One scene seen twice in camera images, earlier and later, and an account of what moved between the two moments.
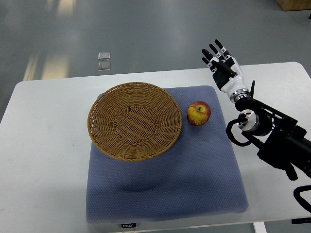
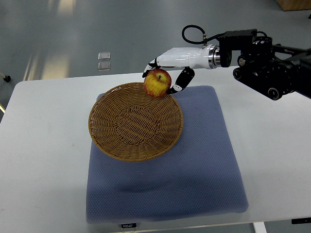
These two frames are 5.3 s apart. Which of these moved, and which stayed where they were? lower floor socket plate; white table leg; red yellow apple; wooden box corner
Moved: red yellow apple
Stayed: wooden box corner; lower floor socket plate; white table leg
